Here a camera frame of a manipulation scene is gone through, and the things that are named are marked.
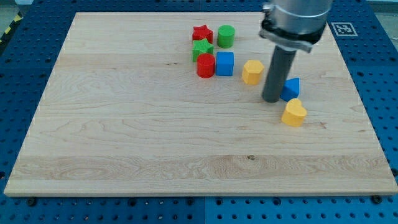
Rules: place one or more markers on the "yellow hexagon block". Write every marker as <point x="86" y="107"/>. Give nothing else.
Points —
<point x="252" y="72"/>

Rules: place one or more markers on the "blue triangle block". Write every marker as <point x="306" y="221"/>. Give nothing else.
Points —
<point x="291" y="89"/>

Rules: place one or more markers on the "green cylinder block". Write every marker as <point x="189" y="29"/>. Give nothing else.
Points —
<point x="225" y="36"/>

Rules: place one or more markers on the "red star block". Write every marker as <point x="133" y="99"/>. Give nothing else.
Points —
<point x="202" y="32"/>

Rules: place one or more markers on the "wooden board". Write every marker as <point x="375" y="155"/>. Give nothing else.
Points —
<point x="124" y="114"/>

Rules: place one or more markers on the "green star block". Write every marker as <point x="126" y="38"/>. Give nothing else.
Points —
<point x="201" y="47"/>

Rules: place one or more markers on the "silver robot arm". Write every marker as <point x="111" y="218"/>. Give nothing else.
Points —
<point x="294" y="24"/>

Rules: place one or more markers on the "white fiducial marker tag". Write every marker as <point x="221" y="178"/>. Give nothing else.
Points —
<point x="344" y="29"/>

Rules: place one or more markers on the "red cylinder block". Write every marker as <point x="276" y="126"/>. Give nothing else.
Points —
<point x="205" y="65"/>

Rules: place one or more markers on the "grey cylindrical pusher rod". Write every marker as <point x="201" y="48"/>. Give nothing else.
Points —
<point x="279" y="69"/>

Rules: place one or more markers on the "blue cube block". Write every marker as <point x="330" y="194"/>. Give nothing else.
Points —
<point x="224" y="63"/>

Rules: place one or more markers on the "yellow heart block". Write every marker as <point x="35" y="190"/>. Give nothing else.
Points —
<point x="294" y="113"/>

